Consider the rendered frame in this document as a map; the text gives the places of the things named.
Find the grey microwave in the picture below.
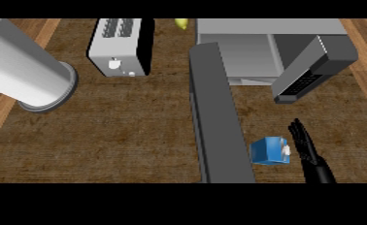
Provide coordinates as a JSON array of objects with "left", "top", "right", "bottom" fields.
[{"left": 196, "top": 18, "right": 360, "bottom": 105}]

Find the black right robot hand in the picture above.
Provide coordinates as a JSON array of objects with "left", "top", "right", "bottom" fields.
[{"left": 287, "top": 117, "right": 339, "bottom": 184}]

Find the blue milk carton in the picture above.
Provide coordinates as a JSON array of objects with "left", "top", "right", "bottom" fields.
[{"left": 249, "top": 136, "right": 293, "bottom": 166}]

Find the dark grey microwave door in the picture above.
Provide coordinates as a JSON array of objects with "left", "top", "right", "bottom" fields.
[{"left": 187, "top": 42, "right": 258, "bottom": 184}]

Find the white toaster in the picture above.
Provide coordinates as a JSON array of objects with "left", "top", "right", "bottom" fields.
[{"left": 86, "top": 18, "right": 157, "bottom": 78}]

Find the yellow banana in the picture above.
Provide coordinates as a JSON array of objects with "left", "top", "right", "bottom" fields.
[{"left": 173, "top": 18, "right": 191, "bottom": 31}]

